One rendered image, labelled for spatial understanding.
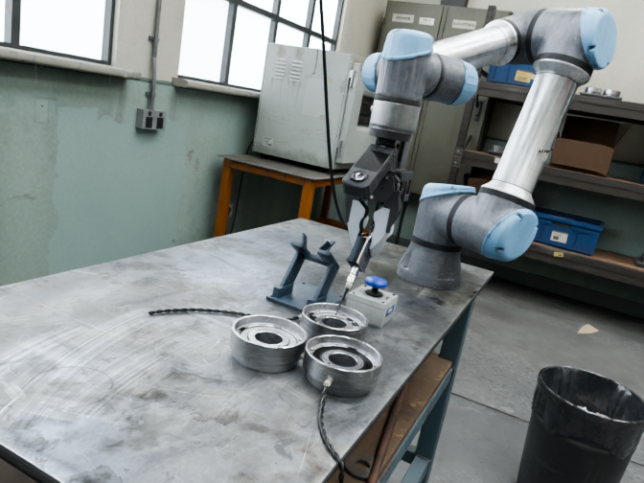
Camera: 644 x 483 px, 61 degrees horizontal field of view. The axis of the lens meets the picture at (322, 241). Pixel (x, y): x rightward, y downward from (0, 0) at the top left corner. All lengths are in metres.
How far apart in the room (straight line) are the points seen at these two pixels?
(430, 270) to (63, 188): 1.69
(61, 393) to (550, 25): 1.09
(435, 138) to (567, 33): 3.40
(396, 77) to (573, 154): 3.32
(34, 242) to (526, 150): 1.93
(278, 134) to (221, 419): 2.64
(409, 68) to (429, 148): 3.73
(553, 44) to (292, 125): 2.09
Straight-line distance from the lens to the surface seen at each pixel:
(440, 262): 1.24
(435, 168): 4.59
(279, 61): 3.21
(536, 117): 1.20
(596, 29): 1.23
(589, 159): 4.14
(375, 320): 0.95
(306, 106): 3.10
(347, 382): 0.71
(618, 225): 4.72
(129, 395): 0.68
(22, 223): 2.42
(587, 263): 4.15
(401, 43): 0.89
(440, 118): 4.59
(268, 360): 0.73
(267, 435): 0.63
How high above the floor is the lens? 1.15
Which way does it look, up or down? 14 degrees down
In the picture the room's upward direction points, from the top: 10 degrees clockwise
